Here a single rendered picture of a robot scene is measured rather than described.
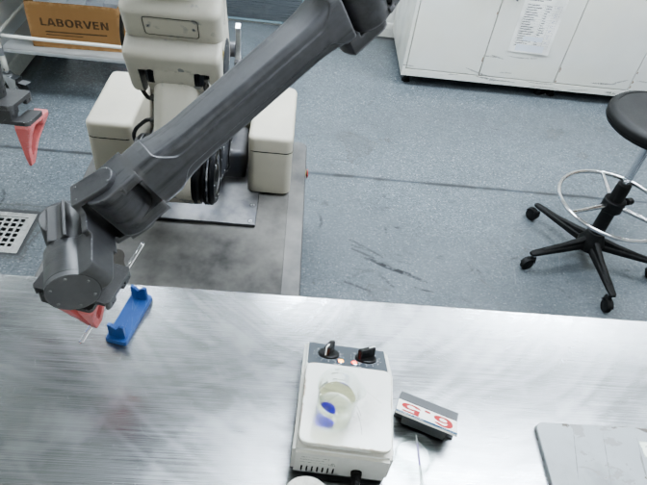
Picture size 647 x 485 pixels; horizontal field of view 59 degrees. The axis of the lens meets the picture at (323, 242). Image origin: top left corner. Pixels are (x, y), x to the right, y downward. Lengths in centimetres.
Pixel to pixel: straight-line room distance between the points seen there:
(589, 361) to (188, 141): 74
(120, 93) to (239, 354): 111
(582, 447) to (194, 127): 70
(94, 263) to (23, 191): 184
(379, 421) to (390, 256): 143
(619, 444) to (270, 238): 103
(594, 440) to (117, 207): 74
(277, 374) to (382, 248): 135
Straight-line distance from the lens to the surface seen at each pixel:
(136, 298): 100
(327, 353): 86
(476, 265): 225
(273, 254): 160
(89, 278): 66
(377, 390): 81
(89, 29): 284
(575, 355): 108
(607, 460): 98
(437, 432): 88
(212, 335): 95
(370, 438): 77
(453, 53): 319
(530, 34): 324
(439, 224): 237
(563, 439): 96
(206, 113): 69
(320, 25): 72
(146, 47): 142
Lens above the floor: 152
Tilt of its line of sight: 44 degrees down
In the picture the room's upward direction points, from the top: 8 degrees clockwise
